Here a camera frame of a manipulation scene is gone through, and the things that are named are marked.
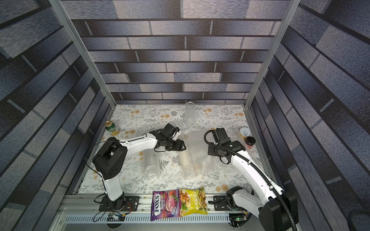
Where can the purple Fox's candy bag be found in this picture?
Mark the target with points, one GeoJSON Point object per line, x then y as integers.
{"type": "Point", "coordinates": [165, 204]}

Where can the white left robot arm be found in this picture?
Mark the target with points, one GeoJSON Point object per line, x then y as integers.
{"type": "Point", "coordinates": [111, 156]}

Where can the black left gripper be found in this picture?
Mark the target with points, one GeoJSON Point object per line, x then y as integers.
{"type": "Point", "coordinates": [179, 146]}

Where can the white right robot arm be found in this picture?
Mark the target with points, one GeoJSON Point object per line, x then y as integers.
{"type": "Point", "coordinates": [276, 209]}

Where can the green beverage can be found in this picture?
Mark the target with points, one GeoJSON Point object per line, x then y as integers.
{"type": "Point", "coordinates": [110, 126]}

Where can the clear textured glass vase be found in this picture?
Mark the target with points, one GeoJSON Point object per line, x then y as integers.
{"type": "Point", "coordinates": [190, 114]}

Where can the yellow snack bag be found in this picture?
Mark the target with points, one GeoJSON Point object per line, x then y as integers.
{"type": "Point", "coordinates": [193, 202]}

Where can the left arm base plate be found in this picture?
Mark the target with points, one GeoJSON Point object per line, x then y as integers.
{"type": "Point", "coordinates": [126, 203]}

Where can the red jam jar black lid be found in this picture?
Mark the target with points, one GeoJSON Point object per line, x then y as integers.
{"type": "Point", "coordinates": [250, 141]}

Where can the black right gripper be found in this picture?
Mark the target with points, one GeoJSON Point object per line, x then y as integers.
{"type": "Point", "coordinates": [221, 153]}

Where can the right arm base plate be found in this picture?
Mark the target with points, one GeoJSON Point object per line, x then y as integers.
{"type": "Point", "coordinates": [220, 204]}

